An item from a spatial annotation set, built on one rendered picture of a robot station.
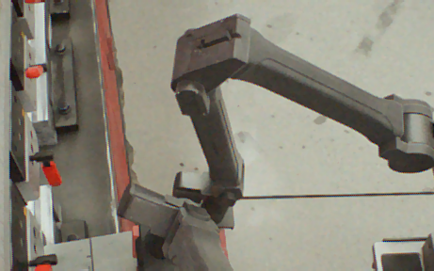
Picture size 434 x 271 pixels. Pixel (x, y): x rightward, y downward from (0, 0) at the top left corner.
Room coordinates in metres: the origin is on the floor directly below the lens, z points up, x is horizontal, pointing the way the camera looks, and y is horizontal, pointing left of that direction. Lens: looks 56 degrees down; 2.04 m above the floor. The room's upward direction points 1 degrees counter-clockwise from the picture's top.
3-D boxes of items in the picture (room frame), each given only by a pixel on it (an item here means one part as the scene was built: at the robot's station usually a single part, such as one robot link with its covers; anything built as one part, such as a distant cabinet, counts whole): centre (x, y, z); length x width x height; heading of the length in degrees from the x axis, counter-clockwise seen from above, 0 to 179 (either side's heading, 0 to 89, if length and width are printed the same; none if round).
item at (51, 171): (0.60, 0.32, 1.15); 0.04 x 0.02 x 0.10; 101
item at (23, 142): (0.60, 0.38, 1.21); 0.15 x 0.09 x 0.17; 11
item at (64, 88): (1.04, 0.41, 0.89); 0.30 x 0.05 x 0.03; 11
